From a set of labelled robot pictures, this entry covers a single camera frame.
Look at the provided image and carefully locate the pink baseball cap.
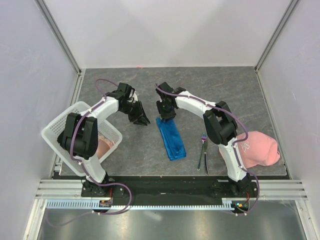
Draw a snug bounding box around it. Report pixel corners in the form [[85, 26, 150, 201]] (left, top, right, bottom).
[[218, 130, 281, 169]]

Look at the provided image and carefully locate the iridescent rainbow fork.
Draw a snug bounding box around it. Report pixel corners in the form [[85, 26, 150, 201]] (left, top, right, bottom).
[[197, 133, 208, 171]]

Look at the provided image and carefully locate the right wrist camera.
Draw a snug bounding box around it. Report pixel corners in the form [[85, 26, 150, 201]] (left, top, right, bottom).
[[155, 82, 186, 99]]

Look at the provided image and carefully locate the right aluminium frame post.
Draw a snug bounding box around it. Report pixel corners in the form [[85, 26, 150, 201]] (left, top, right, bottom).
[[254, 0, 301, 73]]

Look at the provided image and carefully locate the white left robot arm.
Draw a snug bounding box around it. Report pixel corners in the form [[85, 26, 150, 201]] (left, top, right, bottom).
[[57, 90, 150, 197]]

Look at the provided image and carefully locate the silver table knife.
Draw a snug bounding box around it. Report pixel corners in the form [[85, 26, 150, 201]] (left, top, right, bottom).
[[203, 140, 210, 176]]

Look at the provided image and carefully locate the light blue cable duct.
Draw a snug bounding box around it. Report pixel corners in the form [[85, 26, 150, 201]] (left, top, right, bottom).
[[46, 199, 235, 211]]

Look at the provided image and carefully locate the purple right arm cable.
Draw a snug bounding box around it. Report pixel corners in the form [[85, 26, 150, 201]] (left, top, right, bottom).
[[154, 83, 261, 216]]

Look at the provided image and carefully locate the left aluminium frame post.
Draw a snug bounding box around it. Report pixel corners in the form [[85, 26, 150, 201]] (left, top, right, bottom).
[[34, 0, 82, 75]]

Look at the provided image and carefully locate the white plastic perforated basket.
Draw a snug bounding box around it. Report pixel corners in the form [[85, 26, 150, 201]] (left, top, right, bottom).
[[41, 101, 123, 177]]

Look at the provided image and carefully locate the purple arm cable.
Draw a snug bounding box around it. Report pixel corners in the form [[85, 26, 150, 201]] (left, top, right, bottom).
[[154, 83, 261, 216], [69, 78, 137, 186]]

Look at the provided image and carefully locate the aluminium frame post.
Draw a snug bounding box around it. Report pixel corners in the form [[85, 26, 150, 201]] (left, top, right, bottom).
[[254, 0, 301, 73], [34, 0, 82, 75]]

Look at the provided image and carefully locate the black cloth in basket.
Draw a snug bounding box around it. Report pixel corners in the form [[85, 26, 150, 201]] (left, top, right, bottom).
[[57, 130, 69, 151]]

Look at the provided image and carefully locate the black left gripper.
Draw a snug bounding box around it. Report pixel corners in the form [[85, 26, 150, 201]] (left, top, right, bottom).
[[119, 100, 150, 127]]

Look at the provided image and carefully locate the pink cap in basket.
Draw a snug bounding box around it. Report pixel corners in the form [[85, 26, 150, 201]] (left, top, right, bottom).
[[96, 135, 115, 159]]

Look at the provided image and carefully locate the blue cloth napkin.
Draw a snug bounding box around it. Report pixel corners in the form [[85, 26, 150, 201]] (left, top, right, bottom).
[[155, 117, 187, 161]]

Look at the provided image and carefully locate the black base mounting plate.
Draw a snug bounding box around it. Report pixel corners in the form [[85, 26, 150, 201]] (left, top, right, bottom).
[[81, 175, 258, 205]]

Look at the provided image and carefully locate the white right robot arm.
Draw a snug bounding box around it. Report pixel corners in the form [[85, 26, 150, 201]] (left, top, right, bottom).
[[155, 85, 249, 197]]

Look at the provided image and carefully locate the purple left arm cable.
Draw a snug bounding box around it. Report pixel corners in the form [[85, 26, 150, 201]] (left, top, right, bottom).
[[69, 78, 137, 186]]

